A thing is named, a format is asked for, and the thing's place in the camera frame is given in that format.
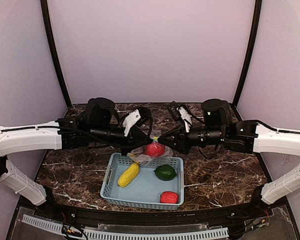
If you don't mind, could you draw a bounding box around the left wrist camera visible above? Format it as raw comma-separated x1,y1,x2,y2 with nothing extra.
121,107,150,137

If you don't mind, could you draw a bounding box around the black aluminium frame rail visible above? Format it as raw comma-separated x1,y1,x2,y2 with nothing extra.
32,204,271,227

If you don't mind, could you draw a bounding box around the grey slotted cable duct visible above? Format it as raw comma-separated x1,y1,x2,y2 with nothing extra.
22,214,229,240

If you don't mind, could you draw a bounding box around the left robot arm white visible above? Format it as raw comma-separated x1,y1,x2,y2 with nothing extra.
0,97,153,207

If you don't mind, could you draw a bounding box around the red apple toy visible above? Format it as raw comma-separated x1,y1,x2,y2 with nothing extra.
145,142,166,158

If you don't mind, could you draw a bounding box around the red raspberry toy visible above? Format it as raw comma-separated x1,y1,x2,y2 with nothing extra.
160,191,179,204

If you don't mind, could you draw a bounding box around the yellow corn toy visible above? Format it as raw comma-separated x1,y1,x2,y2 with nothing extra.
117,162,140,188

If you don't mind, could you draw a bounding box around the green round fruit toy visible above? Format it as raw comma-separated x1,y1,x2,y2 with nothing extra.
154,164,177,181

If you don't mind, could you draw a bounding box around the black frame post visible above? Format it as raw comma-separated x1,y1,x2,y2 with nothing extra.
40,0,73,109
232,0,263,109

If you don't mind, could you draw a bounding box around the light blue plastic basket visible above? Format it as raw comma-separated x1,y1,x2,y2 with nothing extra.
100,153,184,210

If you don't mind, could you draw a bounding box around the left black frame post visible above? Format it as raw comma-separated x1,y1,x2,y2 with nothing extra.
40,0,73,109

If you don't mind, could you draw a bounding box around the clear zip top bag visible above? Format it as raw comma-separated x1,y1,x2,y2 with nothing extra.
127,136,173,165

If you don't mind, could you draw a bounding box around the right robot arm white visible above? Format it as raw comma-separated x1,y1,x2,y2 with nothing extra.
157,98,300,205

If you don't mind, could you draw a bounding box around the right black frame post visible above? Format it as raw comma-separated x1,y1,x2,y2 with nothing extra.
232,0,263,109

